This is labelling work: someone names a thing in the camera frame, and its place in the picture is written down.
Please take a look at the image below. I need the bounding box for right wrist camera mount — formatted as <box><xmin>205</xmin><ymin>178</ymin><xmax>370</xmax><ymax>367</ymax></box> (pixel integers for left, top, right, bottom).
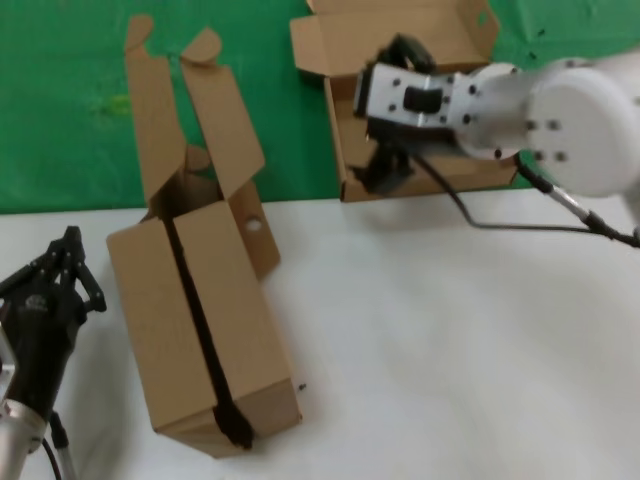
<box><xmin>353</xmin><ymin>63</ymin><xmax>462</xmax><ymax>133</ymax></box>

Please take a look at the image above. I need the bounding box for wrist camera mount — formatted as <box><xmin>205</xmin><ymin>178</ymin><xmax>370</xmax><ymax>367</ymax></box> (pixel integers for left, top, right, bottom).
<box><xmin>0</xmin><ymin>324</ymin><xmax>19</xmax><ymax>401</ymax></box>
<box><xmin>353</xmin><ymin>63</ymin><xmax>462</xmax><ymax>133</ymax></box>

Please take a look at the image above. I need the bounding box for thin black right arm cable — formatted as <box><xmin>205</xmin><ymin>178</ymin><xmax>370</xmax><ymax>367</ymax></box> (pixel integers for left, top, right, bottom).
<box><xmin>413</xmin><ymin>152</ymin><xmax>594</xmax><ymax>234</ymax></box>

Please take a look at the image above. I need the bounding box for right arm cable silver connector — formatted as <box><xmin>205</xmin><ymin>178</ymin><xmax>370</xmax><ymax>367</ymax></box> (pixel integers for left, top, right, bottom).
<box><xmin>514</xmin><ymin>153</ymin><xmax>640</xmax><ymax>249</ymax></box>

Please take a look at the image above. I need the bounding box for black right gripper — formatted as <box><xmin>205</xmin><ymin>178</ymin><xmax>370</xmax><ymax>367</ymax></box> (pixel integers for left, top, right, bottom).
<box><xmin>349</xmin><ymin>33</ymin><xmax>459</xmax><ymax>195</ymax></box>

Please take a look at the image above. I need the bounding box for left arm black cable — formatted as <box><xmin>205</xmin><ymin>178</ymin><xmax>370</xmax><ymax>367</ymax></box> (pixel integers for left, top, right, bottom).
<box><xmin>38</xmin><ymin>408</ymin><xmax>77</xmax><ymax>480</ymax></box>

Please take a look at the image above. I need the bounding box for brown cardboard box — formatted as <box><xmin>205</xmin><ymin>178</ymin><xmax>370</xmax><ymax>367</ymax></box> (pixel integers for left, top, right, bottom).
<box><xmin>289</xmin><ymin>0</ymin><xmax>521</xmax><ymax>204</ymax></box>
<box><xmin>105</xmin><ymin>14</ymin><xmax>251</xmax><ymax>460</ymax></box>
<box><xmin>172</xmin><ymin>27</ymin><xmax>304</xmax><ymax>450</ymax></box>

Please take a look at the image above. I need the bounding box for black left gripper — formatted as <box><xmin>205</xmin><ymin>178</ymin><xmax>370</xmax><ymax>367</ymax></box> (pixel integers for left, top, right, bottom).
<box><xmin>0</xmin><ymin>226</ymin><xmax>108</xmax><ymax>417</ymax></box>

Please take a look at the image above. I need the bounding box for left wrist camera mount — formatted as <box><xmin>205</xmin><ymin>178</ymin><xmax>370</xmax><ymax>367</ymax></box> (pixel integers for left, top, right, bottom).
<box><xmin>0</xmin><ymin>324</ymin><xmax>19</xmax><ymax>401</ymax></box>

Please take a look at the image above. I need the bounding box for green cloth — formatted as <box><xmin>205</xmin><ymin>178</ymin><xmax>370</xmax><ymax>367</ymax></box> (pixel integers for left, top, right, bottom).
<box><xmin>0</xmin><ymin>0</ymin><xmax>640</xmax><ymax>217</ymax></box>

